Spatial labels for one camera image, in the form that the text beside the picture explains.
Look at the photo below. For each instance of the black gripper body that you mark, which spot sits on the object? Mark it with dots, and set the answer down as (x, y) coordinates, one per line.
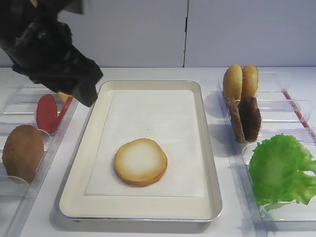
(38, 44)

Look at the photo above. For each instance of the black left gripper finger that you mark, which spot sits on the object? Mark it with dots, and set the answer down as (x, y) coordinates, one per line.
(81, 74)

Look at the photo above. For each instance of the yellow cheese slice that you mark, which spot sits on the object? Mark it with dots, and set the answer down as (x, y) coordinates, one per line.
(63, 96)

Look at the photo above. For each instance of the right red tomato slice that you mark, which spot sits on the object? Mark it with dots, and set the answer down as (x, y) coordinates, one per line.
(62, 113)

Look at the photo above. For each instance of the red tomato slice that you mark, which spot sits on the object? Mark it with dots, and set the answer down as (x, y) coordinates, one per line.
(62, 113)
(46, 113)

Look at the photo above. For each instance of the left red tomato slice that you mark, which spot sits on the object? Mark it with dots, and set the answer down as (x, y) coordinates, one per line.
(46, 113)

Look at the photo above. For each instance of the left brown meat patty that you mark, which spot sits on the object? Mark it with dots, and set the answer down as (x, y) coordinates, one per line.
(235, 120)

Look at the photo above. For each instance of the right dark meat patty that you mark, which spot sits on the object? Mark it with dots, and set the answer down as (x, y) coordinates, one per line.
(250, 118)

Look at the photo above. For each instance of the green lettuce leaf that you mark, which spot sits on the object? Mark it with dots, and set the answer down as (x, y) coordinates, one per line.
(282, 170)

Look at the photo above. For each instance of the cream metal baking tray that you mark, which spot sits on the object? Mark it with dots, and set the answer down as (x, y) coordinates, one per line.
(76, 204)

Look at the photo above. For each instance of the white paper tray liner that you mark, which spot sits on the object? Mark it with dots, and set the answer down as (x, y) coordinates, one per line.
(167, 117)

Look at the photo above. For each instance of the clear acrylic left rack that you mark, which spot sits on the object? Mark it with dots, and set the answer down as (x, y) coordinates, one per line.
(33, 121)

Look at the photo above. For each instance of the clear acrylic rack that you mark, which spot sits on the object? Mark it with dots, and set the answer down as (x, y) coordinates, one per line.
(33, 121)
(281, 113)

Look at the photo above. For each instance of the right bun top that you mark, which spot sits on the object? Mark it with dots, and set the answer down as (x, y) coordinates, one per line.
(250, 79)

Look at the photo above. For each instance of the clear acrylic right rack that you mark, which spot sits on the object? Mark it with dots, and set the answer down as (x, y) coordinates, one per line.
(281, 113)

